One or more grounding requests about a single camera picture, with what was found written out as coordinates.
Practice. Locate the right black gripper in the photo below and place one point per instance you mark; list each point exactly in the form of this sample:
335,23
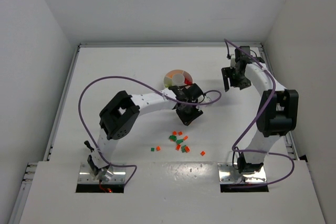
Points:
226,77

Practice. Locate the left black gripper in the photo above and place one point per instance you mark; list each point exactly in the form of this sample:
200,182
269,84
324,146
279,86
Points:
189,116

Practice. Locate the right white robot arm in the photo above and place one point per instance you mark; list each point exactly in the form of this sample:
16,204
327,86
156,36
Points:
277,112

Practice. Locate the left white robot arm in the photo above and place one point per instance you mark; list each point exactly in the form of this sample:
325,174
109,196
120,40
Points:
119,115

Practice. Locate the orange lego bottom right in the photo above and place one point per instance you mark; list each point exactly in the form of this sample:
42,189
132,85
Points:
187,149

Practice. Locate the white divided round container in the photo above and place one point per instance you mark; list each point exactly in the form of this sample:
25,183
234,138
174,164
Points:
177,78

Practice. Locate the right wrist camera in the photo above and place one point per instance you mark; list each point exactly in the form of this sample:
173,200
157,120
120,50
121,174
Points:
231,57

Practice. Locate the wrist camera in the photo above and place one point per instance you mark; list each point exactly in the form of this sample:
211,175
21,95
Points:
205,101
231,57

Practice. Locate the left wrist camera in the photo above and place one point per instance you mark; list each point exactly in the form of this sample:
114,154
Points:
205,101

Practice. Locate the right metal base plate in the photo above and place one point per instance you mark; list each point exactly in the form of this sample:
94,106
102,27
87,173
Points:
230,176

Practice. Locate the metal base plate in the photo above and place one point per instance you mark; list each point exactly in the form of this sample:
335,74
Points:
110,176
230,176

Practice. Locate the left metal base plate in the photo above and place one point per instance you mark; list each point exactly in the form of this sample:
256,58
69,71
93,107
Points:
110,176

